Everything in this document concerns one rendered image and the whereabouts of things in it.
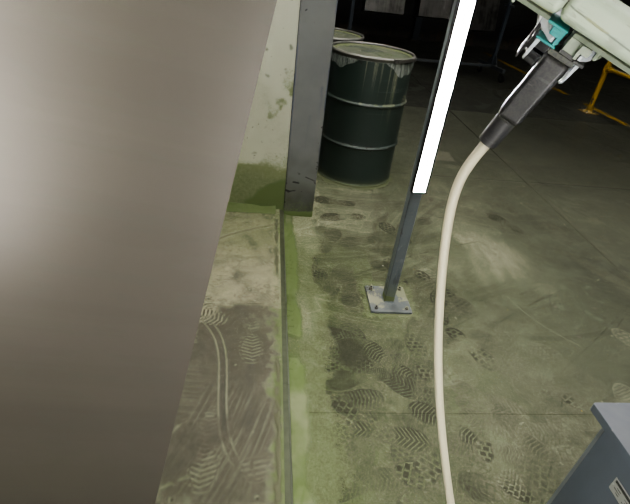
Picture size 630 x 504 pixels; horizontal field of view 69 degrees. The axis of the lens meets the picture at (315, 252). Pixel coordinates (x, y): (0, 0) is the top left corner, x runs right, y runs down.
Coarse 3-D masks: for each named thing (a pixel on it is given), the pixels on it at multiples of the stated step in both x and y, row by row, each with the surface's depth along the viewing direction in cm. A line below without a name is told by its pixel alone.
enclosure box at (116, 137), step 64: (0, 0) 26; (64, 0) 27; (128, 0) 27; (192, 0) 28; (256, 0) 28; (0, 64) 28; (64, 64) 28; (128, 64) 29; (192, 64) 30; (256, 64) 30; (0, 128) 30; (64, 128) 30; (128, 128) 31; (192, 128) 32; (0, 192) 32; (64, 192) 33; (128, 192) 34; (192, 192) 35; (0, 256) 35; (64, 256) 36; (128, 256) 37; (192, 256) 38; (0, 320) 38; (64, 320) 39; (128, 320) 40; (192, 320) 42; (0, 384) 42; (64, 384) 43; (128, 384) 45; (0, 448) 47; (64, 448) 48; (128, 448) 50
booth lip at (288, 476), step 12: (288, 360) 180; (288, 372) 175; (288, 384) 170; (288, 396) 165; (288, 408) 161; (288, 420) 157; (288, 432) 153; (288, 444) 149; (288, 456) 146; (288, 468) 142; (288, 480) 139; (288, 492) 136
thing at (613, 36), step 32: (512, 0) 53; (544, 0) 51; (576, 0) 50; (608, 0) 49; (576, 32) 52; (608, 32) 50; (544, 64) 56; (576, 64) 53; (512, 96) 60; (544, 96) 58; (512, 128) 63
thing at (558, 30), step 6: (552, 18) 53; (558, 18) 54; (552, 24) 52; (558, 24) 52; (564, 24) 53; (540, 30) 55; (552, 30) 53; (558, 30) 52; (564, 30) 52; (540, 36) 54; (558, 36) 53; (546, 42) 54; (552, 42) 54; (558, 42) 54; (552, 48) 54
